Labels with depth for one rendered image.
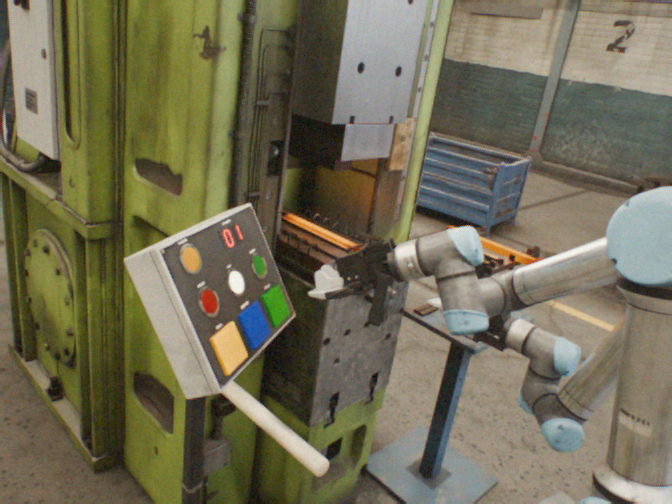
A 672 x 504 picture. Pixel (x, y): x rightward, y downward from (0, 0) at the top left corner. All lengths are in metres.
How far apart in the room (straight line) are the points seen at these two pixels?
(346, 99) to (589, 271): 0.72
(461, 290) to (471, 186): 4.34
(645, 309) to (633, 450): 0.19
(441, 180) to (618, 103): 4.26
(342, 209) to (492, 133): 8.05
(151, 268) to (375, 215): 1.03
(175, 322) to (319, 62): 0.75
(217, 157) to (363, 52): 0.44
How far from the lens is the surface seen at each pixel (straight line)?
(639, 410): 0.84
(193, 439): 1.35
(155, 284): 0.99
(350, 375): 1.75
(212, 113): 1.33
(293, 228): 1.73
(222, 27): 1.31
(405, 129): 1.82
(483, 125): 9.97
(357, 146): 1.47
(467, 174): 5.33
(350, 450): 2.12
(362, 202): 1.87
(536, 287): 1.05
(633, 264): 0.76
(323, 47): 1.41
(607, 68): 9.21
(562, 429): 1.24
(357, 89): 1.42
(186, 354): 1.01
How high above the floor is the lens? 1.57
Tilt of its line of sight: 21 degrees down
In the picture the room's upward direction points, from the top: 8 degrees clockwise
